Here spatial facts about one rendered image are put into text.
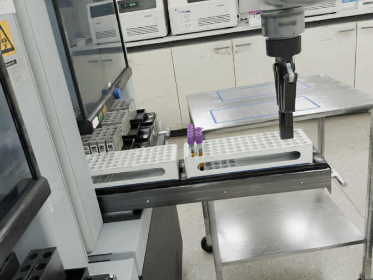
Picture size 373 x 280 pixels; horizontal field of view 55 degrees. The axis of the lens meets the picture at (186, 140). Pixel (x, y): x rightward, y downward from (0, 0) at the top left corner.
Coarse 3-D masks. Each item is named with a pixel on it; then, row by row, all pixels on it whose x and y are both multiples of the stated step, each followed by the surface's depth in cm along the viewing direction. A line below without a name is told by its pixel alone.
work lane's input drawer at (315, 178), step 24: (312, 144) 92; (288, 168) 83; (312, 168) 83; (96, 192) 86; (120, 192) 85; (144, 192) 85; (168, 192) 85; (192, 192) 85; (216, 192) 85; (240, 192) 85; (264, 192) 85
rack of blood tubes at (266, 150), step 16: (208, 144) 90; (224, 144) 88; (240, 144) 87; (256, 144) 86; (272, 144) 84; (288, 144) 84; (304, 144) 82; (192, 160) 83; (208, 160) 83; (224, 160) 92; (240, 160) 92; (256, 160) 91; (272, 160) 89; (288, 160) 88; (304, 160) 83; (192, 176) 85
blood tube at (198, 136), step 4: (196, 136) 81; (200, 136) 81; (196, 140) 82; (200, 140) 82; (196, 144) 83; (200, 144) 82; (200, 148) 83; (200, 152) 83; (200, 156) 83; (200, 164) 84; (200, 168) 85
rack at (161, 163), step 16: (176, 144) 92; (96, 160) 90; (112, 160) 89; (128, 160) 88; (144, 160) 86; (160, 160) 86; (176, 160) 85; (96, 176) 94; (112, 176) 93; (128, 176) 92; (144, 176) 91; (160, 176) 85; (176, 176) 85
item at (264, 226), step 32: (192, 96) 150; (224, 96) 143; (256, 96) 137; (320, 96) 127; (352, 96) 122; (224, 128) 113; (320, 128) 161; (288, 192) 172; (320, 192) 168; (224, 224) 155; (256, 224) 152; (288, 224) 149; (320, 224) 147; (352, 224) 144; (224, 256) 137; (256, 256) 135
